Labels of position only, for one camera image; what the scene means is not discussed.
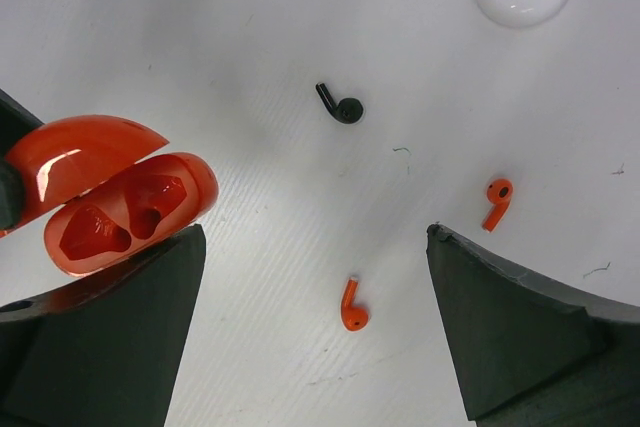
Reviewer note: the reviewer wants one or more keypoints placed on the orange earbud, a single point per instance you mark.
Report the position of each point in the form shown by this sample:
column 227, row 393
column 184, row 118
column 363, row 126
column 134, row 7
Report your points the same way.
column 354, row 316
column 498, row 193

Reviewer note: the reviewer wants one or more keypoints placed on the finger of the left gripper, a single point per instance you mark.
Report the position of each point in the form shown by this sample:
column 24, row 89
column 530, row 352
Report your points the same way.
column 15, row 123

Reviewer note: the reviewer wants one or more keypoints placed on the orange charging case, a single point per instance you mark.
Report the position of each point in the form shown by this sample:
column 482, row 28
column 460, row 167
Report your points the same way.
column 110, row 190

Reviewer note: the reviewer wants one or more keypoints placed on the black earbud near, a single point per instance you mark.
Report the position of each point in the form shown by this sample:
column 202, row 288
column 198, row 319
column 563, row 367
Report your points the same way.
column 347, row 111

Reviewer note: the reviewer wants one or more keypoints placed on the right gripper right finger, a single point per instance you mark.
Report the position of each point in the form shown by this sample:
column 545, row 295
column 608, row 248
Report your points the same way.
column 528, row 350

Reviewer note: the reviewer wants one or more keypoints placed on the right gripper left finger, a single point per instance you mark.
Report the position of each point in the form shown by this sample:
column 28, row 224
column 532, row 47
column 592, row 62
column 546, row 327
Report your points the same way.
column 105, row 349

